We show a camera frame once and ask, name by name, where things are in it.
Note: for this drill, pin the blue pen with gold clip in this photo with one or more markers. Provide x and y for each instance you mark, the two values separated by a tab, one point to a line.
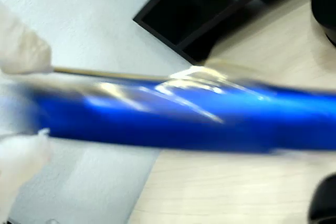
157	129

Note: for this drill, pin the black round object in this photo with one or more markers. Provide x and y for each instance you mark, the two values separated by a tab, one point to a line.
325	203
325	3

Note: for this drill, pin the black frame stand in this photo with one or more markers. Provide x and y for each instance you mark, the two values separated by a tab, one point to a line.
189	14

